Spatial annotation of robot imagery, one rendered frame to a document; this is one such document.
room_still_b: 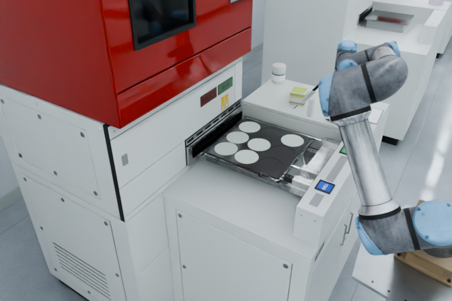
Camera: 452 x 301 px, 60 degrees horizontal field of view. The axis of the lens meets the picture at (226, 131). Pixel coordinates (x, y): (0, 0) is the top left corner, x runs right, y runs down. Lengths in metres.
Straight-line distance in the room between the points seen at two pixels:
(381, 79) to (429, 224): 0.40
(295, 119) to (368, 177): 0.74
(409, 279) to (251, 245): 0.52
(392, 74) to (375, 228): 0.42
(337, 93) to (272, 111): 0.78
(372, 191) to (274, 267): 0.49
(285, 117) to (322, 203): 0.61
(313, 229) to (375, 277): 0.23
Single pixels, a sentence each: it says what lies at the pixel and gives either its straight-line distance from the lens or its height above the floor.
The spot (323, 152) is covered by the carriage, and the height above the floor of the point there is 0.88.
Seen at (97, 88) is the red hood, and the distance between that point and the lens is 1.22.
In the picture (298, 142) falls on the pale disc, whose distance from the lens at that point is 1.75.
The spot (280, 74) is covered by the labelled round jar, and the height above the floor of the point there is 1.02.
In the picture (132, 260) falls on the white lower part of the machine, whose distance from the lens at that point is 1.64.
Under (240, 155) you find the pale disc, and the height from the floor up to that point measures 0.90.
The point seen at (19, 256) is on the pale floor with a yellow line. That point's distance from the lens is 2.71.
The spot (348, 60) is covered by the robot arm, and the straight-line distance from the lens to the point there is 1.52.
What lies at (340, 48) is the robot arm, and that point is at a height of 1.32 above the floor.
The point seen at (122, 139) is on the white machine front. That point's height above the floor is 1.15.
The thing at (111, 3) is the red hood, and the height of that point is 1.59.
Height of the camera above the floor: 1.84
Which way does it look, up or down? 31 degrees down
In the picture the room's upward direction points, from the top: straight up
